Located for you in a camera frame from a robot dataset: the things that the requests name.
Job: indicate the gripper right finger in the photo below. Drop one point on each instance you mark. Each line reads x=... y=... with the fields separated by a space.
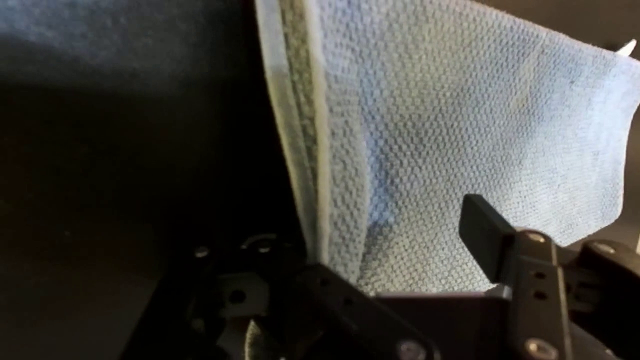
x=537 y=280

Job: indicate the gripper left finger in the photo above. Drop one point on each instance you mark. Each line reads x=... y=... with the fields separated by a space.
x=345 y=305

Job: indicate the light blue woven towel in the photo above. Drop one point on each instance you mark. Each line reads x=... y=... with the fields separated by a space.
x=450 y=125

